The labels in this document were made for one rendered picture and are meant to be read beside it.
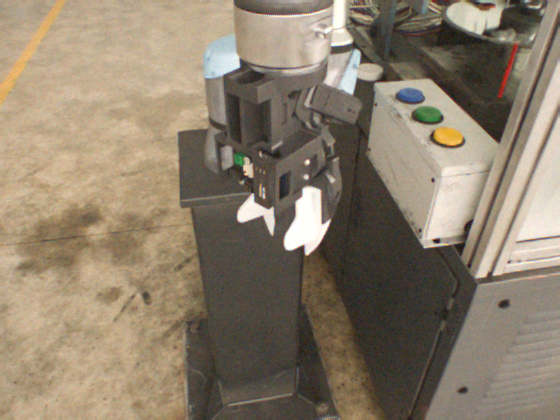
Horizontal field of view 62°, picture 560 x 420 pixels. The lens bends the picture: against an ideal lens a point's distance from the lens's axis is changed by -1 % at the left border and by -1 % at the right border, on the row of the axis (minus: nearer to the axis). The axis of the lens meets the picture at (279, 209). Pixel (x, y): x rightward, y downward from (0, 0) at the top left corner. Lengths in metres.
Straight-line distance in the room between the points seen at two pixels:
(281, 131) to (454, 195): 0.38
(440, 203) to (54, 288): 1.44
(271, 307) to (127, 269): 0.84
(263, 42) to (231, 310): 0.80
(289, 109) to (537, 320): 0.66
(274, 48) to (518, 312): 0.67
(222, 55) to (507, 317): 0.64
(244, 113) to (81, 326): 1.38
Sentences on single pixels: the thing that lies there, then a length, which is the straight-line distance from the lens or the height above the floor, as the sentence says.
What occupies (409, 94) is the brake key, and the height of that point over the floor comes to 0.91.
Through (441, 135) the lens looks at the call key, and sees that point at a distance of 0.72.
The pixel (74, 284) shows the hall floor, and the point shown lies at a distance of 1.83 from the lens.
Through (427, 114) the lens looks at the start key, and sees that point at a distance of 0.78.
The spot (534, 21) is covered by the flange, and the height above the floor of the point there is 0.96.
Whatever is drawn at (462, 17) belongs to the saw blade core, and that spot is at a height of 0.95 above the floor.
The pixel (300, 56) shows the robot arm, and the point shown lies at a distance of 0.35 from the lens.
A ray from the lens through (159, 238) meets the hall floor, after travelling 1.91.
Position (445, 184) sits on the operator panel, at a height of 0.87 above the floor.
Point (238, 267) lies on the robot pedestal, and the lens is 0.98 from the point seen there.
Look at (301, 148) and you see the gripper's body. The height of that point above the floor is 1.05.
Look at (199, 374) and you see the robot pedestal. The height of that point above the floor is 0.01.
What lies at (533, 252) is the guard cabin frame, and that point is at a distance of 0.76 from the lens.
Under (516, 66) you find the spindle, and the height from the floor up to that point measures 0.86.
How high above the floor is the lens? 1.25
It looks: 39 degrees down
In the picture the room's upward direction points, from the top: straight up
